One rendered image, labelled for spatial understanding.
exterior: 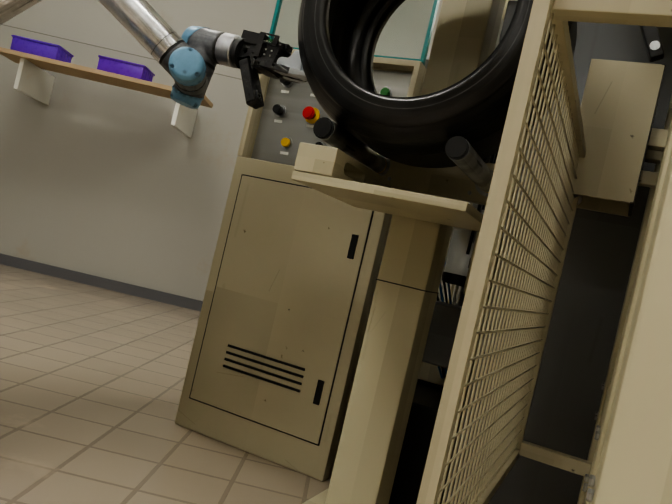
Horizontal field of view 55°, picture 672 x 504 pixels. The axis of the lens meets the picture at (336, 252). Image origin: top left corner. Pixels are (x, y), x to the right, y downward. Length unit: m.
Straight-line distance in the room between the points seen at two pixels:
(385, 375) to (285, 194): 0.71
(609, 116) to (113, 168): 4.36
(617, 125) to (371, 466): 0.97
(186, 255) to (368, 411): 3.68
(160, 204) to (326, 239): 3.38
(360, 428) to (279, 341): 0.48
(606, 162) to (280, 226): 1.00
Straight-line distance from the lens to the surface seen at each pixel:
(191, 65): 1.48
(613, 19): 0.77
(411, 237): 1.62
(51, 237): 5.54
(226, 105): 5.25
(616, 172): 1.51
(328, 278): 1.96
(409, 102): 1.27
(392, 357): 1.62
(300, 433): 2.02
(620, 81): 1.56
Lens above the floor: 0.65
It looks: level
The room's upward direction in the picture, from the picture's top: 13 degrees clockwise
